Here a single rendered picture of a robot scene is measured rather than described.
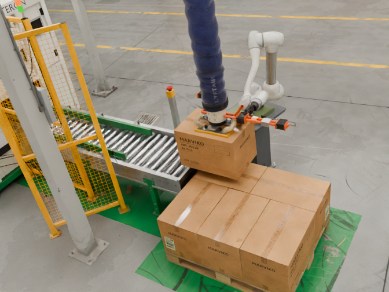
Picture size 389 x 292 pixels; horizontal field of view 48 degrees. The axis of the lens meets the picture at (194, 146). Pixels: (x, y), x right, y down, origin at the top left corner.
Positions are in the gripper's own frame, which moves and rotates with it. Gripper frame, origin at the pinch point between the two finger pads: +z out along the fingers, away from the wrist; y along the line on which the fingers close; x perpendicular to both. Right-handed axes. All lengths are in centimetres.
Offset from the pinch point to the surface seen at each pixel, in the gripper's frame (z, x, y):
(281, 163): -92, 9, 120
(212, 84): 8.2, 21.9, -32.1
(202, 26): 9, 23, -81
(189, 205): 54, 33, 66
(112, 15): -456, 573, 119
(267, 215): 37, -34, 66
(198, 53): 11, 28, -60
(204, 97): 10.1, 30.1, -20.5
